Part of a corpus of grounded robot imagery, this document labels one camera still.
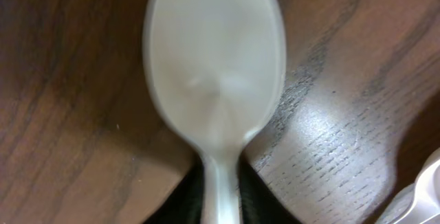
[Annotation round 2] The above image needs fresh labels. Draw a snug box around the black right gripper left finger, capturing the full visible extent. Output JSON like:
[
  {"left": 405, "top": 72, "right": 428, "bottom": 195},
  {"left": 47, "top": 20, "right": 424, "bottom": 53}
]
[{"left": 143, "top": 155, "right": 204, "bottom": 224}]

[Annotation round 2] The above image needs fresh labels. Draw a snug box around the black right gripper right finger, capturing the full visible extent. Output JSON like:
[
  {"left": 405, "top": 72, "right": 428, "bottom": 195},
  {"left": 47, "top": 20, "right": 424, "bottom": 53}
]
[{"left": 239, "top": 155, "right": 301, "bottom": 224}]

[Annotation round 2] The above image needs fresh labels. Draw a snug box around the white plastic spoon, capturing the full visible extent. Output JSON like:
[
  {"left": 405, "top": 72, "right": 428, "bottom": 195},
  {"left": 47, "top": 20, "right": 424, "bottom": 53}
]
[
  {"left": 376, "top": 149, "right": 440, "bottom": 224},
  {"left": 142, "top": 0, "right": 287, "bottom": 223}
]

